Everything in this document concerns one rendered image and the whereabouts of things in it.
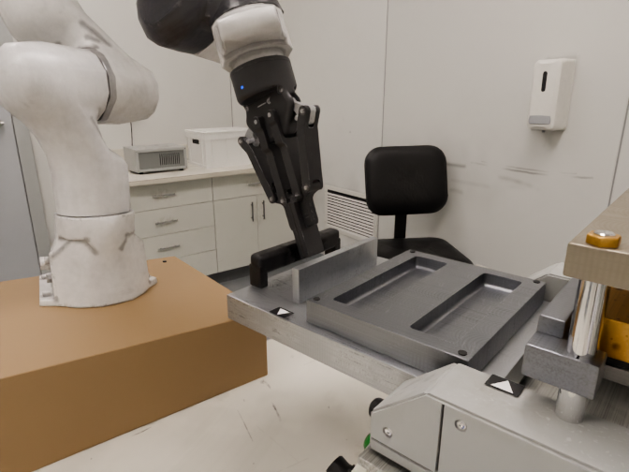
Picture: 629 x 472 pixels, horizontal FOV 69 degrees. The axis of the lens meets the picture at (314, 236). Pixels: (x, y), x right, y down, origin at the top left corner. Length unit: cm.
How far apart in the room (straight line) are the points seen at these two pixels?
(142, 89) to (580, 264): 69
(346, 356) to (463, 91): 199
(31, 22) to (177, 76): 251
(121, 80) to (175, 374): 45
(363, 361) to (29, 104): 54
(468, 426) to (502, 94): 198
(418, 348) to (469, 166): 196
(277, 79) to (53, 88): 32
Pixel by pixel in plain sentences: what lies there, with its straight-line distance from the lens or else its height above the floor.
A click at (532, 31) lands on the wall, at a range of 219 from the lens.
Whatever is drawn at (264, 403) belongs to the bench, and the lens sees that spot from 73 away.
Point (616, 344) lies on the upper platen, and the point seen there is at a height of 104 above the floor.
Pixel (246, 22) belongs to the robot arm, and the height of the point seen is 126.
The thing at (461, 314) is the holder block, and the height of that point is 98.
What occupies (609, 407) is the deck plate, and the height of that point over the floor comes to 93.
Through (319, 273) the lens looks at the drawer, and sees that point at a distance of 51.
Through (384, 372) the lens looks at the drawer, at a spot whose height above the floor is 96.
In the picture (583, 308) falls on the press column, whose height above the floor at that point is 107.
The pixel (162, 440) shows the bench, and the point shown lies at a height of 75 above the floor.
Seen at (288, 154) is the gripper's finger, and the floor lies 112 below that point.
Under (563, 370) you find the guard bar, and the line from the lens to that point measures 31.
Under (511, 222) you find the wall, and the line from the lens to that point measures 224.
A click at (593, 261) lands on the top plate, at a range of 29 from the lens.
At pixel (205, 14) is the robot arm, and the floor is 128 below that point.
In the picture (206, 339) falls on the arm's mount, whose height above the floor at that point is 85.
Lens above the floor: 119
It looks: 17 degrees down
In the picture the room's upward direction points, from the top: straight up
